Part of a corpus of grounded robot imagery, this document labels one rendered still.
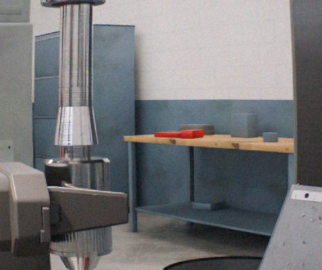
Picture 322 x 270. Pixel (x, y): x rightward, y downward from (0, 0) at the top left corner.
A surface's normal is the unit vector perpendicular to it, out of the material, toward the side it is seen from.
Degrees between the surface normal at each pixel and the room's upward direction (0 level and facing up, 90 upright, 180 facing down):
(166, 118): 90
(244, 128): 90
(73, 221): 90
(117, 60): 90
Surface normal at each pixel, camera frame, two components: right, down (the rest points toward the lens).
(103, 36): 0.57, 0.04
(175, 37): -0.82, 0.04
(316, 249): -0.75, -0.40
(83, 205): 0.37, 0.04
